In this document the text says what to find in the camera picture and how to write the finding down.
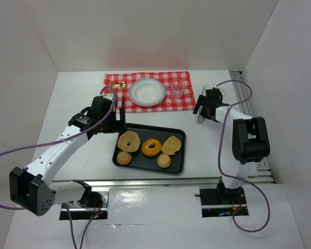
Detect metal tongs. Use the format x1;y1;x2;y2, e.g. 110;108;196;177
196;86;206;124

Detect large pale bagel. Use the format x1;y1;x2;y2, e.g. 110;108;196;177
117;131;140;153

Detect speckled bread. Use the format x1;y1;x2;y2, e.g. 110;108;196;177
161;135;181;156

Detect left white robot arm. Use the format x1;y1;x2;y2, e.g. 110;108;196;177
9;94;122;216

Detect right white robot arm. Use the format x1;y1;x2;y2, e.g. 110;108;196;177
193;88;270;204

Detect red checkered cloth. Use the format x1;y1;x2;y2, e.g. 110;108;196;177
104;71;195;113

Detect clear drinking glass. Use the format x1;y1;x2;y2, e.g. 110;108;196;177
169;79;186;100

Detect white plate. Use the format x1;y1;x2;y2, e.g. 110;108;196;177
129;78;166;107

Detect small round bun left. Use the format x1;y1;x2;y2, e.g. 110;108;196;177
117;151;132;165

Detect small round bun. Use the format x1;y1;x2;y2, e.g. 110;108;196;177
117;151;132;165
157;154;171;169

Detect orange glazed donut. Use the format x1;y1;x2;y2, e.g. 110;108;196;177
142;139;162;157

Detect black baking tray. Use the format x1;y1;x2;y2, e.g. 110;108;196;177
112;123;186;175

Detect small round bun right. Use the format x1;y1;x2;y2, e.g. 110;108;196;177
157;154;171;169

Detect aluminium rails right side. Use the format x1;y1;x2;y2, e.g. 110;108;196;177
230;72;274;182

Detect gold spoon black handle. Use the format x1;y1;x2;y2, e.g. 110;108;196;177
120;81;127;108

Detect aluminium rail front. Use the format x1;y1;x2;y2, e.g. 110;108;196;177
51;176;260;188

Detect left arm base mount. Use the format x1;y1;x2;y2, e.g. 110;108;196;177
66;187;109;220

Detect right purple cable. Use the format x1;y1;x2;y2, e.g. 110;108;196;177
214;79;271;233

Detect purple cable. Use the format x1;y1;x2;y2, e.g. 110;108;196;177
214;79;271;233
0;87;118;249

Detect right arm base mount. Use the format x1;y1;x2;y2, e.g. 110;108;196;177
194;186;249;218

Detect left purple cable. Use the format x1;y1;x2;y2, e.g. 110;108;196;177
0;87;118;249

